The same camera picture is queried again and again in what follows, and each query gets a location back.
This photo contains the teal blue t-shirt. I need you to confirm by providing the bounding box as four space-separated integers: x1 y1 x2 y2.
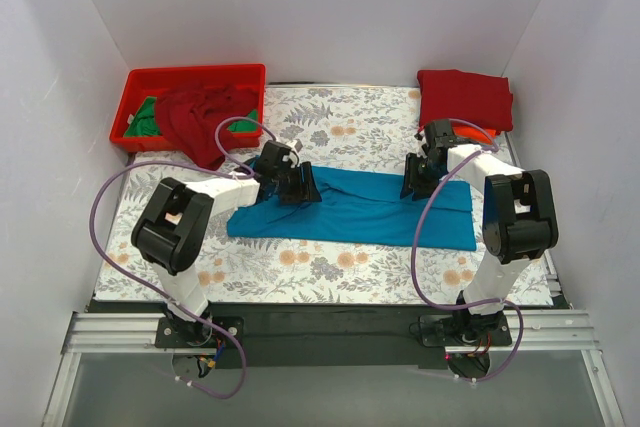
227 167 477 251

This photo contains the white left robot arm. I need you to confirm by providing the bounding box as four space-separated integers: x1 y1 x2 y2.
131 140 322 323

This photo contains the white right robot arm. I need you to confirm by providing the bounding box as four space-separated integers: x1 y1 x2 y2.
401 119 559 321

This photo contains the folded orange t-shirt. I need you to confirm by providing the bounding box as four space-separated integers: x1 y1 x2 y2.
453 124 499 144

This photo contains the folded dark red t-shirt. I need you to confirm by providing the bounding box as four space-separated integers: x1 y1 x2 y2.
417 69 513 132

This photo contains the floral patterned table mat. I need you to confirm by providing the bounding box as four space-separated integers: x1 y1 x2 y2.
93 85 556 306

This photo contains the crumpled dark red t-shirt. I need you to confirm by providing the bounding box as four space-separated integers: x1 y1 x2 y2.
154 84 258 170

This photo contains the green t-shirt in bin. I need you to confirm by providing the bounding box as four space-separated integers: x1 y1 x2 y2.
123 96 256 137

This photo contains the red plastic bin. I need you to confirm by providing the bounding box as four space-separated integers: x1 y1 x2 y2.
109 64 266 153

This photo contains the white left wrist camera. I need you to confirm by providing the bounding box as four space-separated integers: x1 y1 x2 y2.
288 139 303 153

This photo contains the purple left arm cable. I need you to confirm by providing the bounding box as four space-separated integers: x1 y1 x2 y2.
88 116 274 399

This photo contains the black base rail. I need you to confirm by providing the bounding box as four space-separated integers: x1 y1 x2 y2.
89 296 571 371

